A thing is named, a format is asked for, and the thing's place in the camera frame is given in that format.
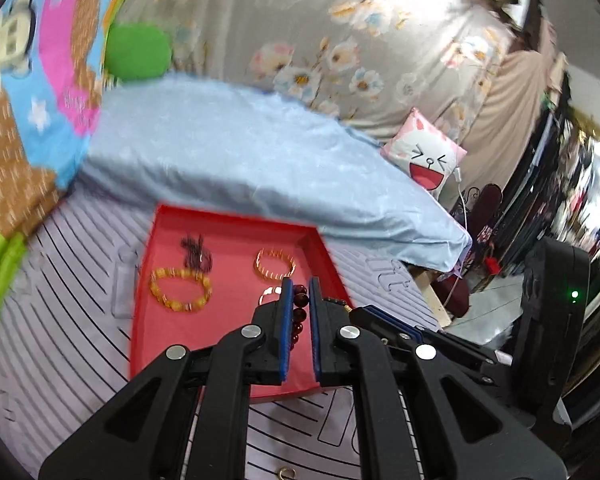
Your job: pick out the colourful cartoon monkey quilt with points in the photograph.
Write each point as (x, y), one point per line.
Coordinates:
(51, 82)

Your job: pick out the thin gold bangle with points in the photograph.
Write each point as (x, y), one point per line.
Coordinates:
(270, 294)

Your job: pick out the pink bunny face cushion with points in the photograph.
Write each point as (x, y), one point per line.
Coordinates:
(426, 154)

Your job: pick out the dark red chair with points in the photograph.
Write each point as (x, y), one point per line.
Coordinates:
(452, 289)

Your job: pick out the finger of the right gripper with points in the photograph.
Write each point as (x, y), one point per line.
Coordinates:
(481, 364)

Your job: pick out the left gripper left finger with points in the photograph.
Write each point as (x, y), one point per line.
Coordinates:
(185, 415)

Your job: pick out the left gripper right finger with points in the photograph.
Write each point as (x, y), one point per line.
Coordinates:
(418, 415)

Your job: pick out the red cardboard tray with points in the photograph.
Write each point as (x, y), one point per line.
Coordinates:
(233, 242)

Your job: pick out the green plush cushion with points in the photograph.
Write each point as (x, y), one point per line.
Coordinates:
(137, 51)

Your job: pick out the dark garnet bead strand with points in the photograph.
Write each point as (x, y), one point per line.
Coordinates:
(197, 255)

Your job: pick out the grey floral bedsheet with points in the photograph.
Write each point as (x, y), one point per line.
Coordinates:
(367, 63)

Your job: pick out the light blue pillow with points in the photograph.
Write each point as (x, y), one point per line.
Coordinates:
(204, 144)

